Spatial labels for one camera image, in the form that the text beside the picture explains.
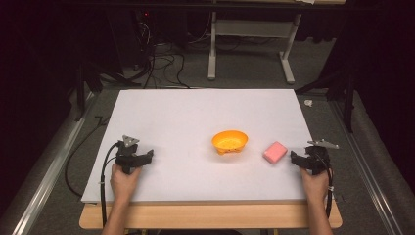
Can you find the orange soap dish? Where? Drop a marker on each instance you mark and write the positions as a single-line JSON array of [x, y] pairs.
[[229, 141]]

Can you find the crumpled white paper scrap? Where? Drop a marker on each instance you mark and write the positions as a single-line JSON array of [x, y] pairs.
[[308, 103]]

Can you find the person's right hand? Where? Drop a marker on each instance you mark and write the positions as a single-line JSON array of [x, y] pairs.
[[315, 187]]

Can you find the white board sheet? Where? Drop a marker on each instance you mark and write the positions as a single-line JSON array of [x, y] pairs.
[[202, 117]]

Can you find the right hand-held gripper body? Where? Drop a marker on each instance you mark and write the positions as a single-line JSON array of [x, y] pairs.
[[317, 160]]

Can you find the silver metal rail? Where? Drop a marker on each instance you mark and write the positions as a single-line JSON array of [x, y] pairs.
[[49, 169], [368, 169]]

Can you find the white desk frame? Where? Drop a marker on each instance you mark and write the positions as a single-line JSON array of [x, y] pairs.
[[213, 49]]

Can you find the black metal stand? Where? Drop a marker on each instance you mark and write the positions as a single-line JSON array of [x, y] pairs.
[[349, 94], [81, 88]]

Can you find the dark computer tower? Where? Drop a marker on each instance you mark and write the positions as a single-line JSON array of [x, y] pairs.
[[143, 36]]

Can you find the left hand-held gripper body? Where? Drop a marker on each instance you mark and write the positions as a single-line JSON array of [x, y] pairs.
[[125, 156]]

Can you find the person's left hand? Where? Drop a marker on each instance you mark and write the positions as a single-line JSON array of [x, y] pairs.
[[124, 184]]

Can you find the wooden table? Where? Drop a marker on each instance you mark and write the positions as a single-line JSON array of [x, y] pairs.
[[212, 215]]

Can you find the pink soap bar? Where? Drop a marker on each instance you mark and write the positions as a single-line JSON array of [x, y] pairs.
[[275, 152]]

